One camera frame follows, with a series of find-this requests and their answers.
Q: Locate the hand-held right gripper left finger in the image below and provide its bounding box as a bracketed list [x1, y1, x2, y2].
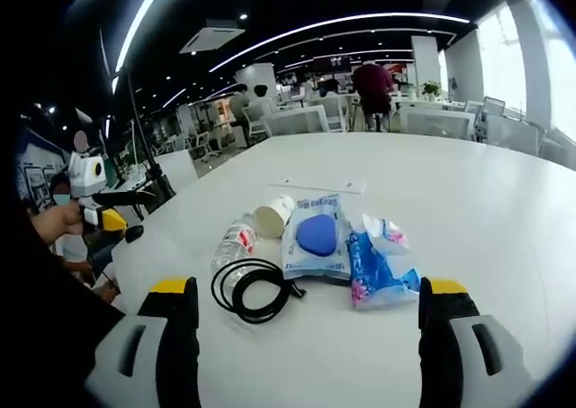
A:
[85, 276, 202, 408]

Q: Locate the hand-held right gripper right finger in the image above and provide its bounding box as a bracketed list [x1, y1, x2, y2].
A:
[418, 277, 535, 408]

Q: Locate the black cable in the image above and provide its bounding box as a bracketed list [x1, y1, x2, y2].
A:
[210, 258, 308, 325]

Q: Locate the clear plastic water bottle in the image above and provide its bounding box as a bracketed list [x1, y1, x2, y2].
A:
[211, 215, 260, 277]

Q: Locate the blue tissue packet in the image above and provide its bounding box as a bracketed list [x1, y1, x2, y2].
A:
[345, 213, 422, 312]

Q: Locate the white paper cup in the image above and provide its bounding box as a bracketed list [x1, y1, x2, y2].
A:
[251, 194, 296, 240]

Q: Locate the packet with blue sponge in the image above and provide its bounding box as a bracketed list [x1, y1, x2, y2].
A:
[281, 194, 353, 281]

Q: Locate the white paper strip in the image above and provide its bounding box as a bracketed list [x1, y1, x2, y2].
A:
[267, 176, 368, 195]

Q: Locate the person's left hand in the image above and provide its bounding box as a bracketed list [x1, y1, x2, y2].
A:
[34, 202, 85, 248]

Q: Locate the blue white banner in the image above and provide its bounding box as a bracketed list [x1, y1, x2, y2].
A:
[14, 127, 69, 213]

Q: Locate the black tripod stand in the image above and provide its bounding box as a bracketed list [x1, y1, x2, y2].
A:
[120, 63, 177, 203]

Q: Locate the white table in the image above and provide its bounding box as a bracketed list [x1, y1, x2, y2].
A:
[109, 131, 576, 408]

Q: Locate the ceiling air conditioner unit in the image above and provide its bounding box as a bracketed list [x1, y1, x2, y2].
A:
[178, 23, 248, 56]

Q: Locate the potted green plant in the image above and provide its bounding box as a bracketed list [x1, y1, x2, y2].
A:
[419, 79, 445, 102]

